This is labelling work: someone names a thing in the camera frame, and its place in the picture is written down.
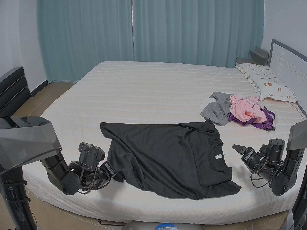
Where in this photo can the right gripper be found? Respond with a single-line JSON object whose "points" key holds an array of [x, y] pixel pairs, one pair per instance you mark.
{"points": [[251, 158]]}

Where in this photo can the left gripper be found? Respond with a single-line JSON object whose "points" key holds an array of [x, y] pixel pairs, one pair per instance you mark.
{"points": [[105, 174]]}

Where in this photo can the black T-shirt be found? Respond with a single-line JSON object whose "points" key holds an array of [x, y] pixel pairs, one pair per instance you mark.
{"points": [[168, 157]]}

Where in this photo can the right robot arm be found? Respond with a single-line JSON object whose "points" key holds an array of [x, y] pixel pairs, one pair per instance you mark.
{"points": [[275, 150]]}

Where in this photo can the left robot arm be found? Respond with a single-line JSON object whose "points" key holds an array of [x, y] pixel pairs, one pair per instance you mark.
{"points": [[55, 166]]}

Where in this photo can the bed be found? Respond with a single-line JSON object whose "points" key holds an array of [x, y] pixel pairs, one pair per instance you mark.
{"points": [[144, 92]]}

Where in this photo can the purple garment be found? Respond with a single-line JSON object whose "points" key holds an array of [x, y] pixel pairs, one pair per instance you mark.
{"points": [[263, 124]]}

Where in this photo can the pink garment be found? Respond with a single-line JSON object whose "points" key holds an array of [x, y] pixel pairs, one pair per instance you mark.
{"points": [[242, 109]]}

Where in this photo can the grey garment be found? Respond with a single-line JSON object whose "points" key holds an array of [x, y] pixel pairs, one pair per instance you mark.
{"points": [[215, 111]]}

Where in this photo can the white garment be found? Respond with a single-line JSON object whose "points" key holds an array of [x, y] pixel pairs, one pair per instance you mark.
{"points": [[206, 103]]}

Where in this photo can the white printed pillow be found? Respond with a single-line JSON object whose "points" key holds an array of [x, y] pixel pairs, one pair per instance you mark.
{"points": [[266, 83]]}

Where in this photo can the grey bedside table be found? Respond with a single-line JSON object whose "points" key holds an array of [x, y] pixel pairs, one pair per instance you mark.
{"points": [[257, 56]]}

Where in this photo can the black chest of drawers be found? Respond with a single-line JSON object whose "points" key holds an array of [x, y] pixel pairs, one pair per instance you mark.
{"points": [[12, 90]]}

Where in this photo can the blue-green curtain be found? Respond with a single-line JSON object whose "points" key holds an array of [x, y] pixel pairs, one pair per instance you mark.
{"points": [[84, 32], [191, 20]]}

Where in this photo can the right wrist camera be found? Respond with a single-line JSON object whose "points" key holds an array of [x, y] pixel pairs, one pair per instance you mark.
{"points": [[263, 148]]}

